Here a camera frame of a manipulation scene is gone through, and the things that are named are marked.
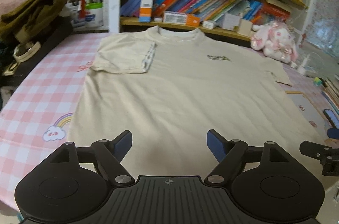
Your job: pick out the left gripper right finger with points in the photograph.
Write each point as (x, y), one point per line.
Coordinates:
(229, 155)

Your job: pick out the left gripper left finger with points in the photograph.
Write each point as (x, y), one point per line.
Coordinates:
(109, 155)

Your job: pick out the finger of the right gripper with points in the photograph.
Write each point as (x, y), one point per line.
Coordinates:
(333, 133)
(327, 156)

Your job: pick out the cream t-shirt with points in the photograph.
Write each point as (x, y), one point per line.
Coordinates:
(169, 89)

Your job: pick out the smartphone on table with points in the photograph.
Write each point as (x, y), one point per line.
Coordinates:
(331, 117)

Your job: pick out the pink white bunny plush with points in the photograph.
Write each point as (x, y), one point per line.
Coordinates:
(276, 41)

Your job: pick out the white phone charger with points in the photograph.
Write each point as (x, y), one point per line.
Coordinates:
(209, 24)

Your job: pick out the pastel sticky note cube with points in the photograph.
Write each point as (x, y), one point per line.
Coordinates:
(230, 21)

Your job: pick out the white green-lid pen tub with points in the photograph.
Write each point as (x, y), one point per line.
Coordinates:
(94, 15)

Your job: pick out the lying orange white box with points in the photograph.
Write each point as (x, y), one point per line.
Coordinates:
(181, 19)

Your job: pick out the olive green garment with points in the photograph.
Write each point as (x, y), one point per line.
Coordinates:
(32, 17)

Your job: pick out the tall orange white box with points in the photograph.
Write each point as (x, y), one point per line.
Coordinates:
(145, 11)

